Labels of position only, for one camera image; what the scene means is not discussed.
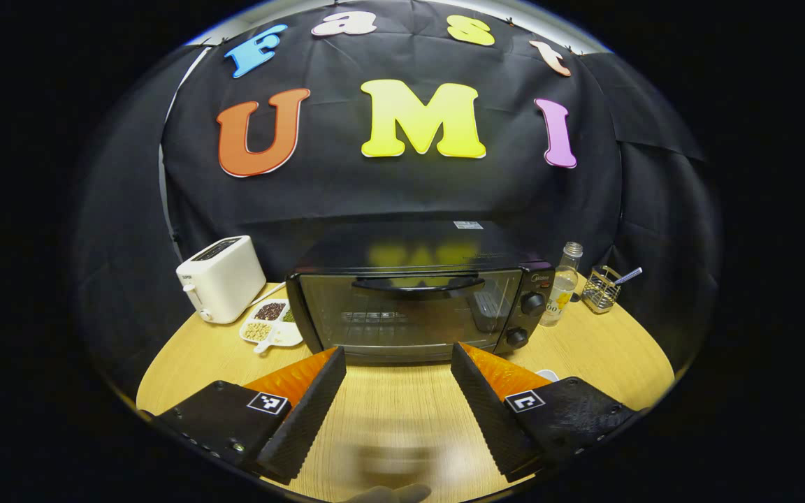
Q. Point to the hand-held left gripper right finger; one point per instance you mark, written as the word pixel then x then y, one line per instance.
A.
pixel 490 416

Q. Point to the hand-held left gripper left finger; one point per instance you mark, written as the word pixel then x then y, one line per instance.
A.
pixel 308 416

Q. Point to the black electric oven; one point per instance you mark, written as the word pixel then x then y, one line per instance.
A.
pixel 409 321

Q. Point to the small white dish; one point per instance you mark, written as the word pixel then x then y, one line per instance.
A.
pixel 548 375

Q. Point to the white divided grain plate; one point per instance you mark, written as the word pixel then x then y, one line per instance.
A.
pixel 270 325

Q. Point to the clear glass bottle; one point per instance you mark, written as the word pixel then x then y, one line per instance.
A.
pixel 562 290

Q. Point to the white toaster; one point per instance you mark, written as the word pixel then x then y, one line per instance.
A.
pixel 224 279

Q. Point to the black backdrop cloth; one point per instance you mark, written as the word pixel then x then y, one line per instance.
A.
pixel 409 188

